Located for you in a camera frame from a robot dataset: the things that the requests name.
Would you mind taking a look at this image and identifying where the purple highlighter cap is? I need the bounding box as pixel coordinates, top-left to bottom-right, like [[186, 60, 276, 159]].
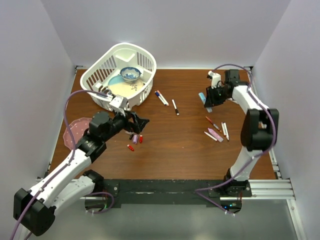
[[132, 134, 139, 144]]

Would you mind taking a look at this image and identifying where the cream and blue plate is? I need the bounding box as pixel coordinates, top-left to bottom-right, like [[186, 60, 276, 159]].
[[107, 75, 144, 99]]

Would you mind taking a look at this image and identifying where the white plastic basket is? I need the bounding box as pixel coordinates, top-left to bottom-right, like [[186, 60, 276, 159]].
[[79, 42, 157, 109]]

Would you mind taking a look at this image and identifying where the black capped white marker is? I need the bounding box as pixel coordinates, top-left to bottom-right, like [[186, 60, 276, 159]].
[[171, 99, 180, 116]]

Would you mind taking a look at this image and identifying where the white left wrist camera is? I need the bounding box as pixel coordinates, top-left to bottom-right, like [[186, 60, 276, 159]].
[[109, 95, 128, 117]]

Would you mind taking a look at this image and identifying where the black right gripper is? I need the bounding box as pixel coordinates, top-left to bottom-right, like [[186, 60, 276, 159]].
[[204, 84, 230, 108]]

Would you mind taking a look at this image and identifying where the pink dotted plate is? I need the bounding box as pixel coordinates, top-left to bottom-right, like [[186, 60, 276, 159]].
[[63, 117, 92, 150]]

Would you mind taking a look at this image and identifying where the purple highlighter marker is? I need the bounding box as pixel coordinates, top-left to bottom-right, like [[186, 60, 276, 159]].
[[207, 128, 224, 143]]

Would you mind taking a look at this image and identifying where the light blue capped marker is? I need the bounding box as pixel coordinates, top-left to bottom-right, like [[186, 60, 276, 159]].
[[198, 92, 213, 113]]

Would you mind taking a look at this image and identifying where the blue patterned bowl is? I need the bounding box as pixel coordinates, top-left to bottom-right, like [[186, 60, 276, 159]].
[[120, 67, 142, 83]]

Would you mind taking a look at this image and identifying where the aluminium frame rail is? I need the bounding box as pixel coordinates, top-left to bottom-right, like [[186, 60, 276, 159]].
[[244, 66, 307, 240]]

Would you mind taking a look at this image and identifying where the red ink gel pen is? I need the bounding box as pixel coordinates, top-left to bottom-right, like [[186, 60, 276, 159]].
[[205, 116, 222, 133]]

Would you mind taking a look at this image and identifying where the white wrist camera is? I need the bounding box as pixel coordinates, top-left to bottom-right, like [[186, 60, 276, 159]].
[[207, 70, 222, 89], [109, 95, 128, 117]]

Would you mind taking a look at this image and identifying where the red cap white marker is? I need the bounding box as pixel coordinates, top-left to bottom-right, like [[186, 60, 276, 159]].
[[221, 122, 230, 141]]

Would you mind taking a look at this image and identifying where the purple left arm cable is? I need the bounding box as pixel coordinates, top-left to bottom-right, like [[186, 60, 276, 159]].
[[9, 90, 113, 240]]

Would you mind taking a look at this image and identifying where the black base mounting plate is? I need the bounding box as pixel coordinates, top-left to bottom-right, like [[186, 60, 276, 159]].
[[93, 179, 252, 210]]

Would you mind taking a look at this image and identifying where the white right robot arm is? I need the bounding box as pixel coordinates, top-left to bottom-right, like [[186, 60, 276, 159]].
[[204, 69, 280, 197]]

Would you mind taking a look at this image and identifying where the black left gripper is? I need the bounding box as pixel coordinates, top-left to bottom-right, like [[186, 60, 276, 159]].
[[102, 107, 149, 142]]

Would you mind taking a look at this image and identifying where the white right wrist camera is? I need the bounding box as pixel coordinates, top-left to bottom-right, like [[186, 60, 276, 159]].
[[207, 70, 222, 89]]

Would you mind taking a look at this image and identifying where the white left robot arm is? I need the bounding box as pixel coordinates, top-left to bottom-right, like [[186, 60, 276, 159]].
[[10, 111, 149, 239]]

